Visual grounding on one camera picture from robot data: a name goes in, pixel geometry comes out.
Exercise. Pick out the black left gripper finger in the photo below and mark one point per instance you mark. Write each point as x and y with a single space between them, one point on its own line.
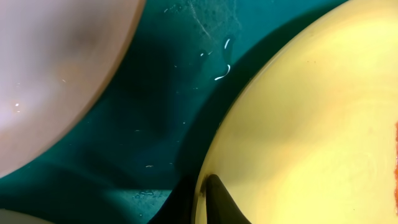
220 206

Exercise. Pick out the yellow round plate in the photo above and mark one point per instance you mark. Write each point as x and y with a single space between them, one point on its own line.
313 136

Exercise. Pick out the blue plastic tray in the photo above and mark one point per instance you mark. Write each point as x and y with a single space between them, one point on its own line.
135 157

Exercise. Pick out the white plate with red stain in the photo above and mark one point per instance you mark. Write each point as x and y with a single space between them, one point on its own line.
57 57

